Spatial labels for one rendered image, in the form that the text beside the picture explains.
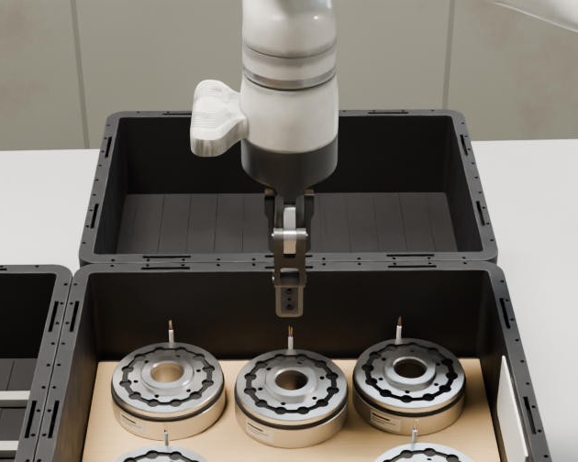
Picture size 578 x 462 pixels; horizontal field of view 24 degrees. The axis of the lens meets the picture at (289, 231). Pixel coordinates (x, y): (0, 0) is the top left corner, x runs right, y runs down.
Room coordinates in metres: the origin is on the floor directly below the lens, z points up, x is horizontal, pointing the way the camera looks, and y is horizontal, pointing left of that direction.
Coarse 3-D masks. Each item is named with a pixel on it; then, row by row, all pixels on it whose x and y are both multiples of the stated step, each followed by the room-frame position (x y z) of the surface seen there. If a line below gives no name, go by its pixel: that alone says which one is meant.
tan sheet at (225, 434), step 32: (96, 384) 0.97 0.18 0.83; (480, 384) 0.97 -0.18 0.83; (96, 416) 0.92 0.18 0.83; (224, 416) 0.92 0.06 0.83; (352, 416) 0.92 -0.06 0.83; (480, 416) 0.92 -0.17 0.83; (96, 448) 0.88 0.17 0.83; (128, 448) 0.88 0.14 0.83; (192, 448) 0.88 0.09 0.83; (224, 448) 0.88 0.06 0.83; (256, 448) 0.88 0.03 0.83; (288, 448) 0.88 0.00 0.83; (320, 448) 0.88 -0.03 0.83; (352, 448) 0.88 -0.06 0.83; (384, 448) 0.88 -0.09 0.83; (480, 448) 0.88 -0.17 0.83
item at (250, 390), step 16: (272, 352) 0.98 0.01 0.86; (288, 352) 0.98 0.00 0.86; (304, 352) 0.98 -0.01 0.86; (256, 368) 0.96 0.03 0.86; (320, 368) 0.95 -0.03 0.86; (336, 368) 0.95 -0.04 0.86; (240, 384) 0.93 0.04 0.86; (256, 384) 0.93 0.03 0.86; (320, 384) 0.93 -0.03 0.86; (336, 384) 0.93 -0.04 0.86; (240, 400) 0.91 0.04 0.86; (256, 400) 0.91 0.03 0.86; (272, 400) 0.91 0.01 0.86; (304, 400) 0.91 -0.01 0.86; (320, 400) 0.91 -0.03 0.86; (336, 400) 0.91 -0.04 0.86; (256, 416) 0.89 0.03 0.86; (272, 416) 0.89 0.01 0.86; (288, 416) 0.89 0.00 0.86; (304, 416) 0.89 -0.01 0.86; (320, 416) 0.89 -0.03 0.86
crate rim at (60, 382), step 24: (96, 264) 1.02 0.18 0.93; (120, 264) 1.02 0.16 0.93; (144, 264) 1.02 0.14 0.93; (168, 264) 1.02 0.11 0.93; (192, 264) 1.02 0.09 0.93; (216, 264) 1.02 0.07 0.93; (240, 264) 1.02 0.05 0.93; (264, 264) 1.02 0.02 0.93; (312, 264) 1.02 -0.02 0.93; (336, 264) 1.02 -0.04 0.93; (360, 264) 1.03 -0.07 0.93; (384, 264) 1.02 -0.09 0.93; (408, 264) 1.02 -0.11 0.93; (432, 264) 1.02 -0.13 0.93; (456, 264) 1.02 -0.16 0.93; (480, 264) 1.02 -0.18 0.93; (72, 288) 0.99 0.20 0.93; (504, 288) 0.99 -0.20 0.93; (72, 312) 0.95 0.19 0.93; (504, 312) 0.97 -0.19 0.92; (72, 336) 0.91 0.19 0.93; (504, 336) 0.91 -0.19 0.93; (72, 360) 0.88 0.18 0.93; (528, 384) 0.85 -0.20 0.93; (48, 408) 0.82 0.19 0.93; (528, 408) 0.84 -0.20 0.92; (48, 432) 0.79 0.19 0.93; (528, 432) 0.79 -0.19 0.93; (48, 456) 0.76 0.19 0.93
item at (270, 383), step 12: (276, 372) 0.94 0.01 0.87; (288, 372) 0.95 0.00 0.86; (300, 372) 0.94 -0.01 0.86; (312, 372) 0.94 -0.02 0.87; (264, 384) 0.93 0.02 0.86; (276, 384) 0.93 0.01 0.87; (312, 384) 0.93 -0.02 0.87; (276, 396) 0.91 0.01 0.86; (288, 396) 0.91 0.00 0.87; (300, 396) 0.91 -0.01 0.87
